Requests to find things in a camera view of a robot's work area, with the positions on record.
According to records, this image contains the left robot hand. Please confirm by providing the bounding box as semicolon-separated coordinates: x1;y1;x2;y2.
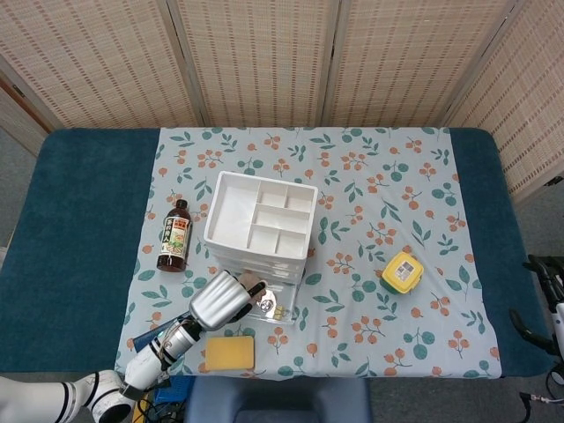
188;269;268;331

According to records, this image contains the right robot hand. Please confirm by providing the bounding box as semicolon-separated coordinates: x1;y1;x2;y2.
508;254;564;356

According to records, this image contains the small plush toy keychain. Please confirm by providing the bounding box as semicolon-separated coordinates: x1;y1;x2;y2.
237;272;277;315

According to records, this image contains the clear plastic bottom drawer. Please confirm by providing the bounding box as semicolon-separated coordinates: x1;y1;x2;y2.
219;268;305;326

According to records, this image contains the white plastic drawer organizer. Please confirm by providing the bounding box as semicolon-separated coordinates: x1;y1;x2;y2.
203;170;319;283

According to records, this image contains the yellow sponge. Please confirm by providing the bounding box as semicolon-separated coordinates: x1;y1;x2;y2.
204;335;256;374

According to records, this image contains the brown sauce bottle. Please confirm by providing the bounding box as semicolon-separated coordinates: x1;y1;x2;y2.
156;198;194;274

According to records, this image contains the dark blue long box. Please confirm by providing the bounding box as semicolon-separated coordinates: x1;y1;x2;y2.
131;317;189;353

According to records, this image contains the blue plastic crate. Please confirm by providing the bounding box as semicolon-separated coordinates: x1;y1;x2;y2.
153;376;195;404

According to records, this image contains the blue chair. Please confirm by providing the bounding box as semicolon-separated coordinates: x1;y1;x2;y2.
184;377;374;423

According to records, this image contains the teal table cover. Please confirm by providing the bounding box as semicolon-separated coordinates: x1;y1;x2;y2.
0;127;557;380

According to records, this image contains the green container yellow lid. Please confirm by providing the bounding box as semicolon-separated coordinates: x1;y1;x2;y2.
380;250;425;295

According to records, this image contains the floral fruit print tablecloth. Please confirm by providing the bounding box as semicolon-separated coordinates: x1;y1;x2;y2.
113;126;503;381

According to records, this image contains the bamboo folding screen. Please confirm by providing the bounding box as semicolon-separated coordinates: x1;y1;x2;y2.
0;0;564;208

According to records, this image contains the black cable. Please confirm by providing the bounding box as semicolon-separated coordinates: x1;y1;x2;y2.
519;390;564;407

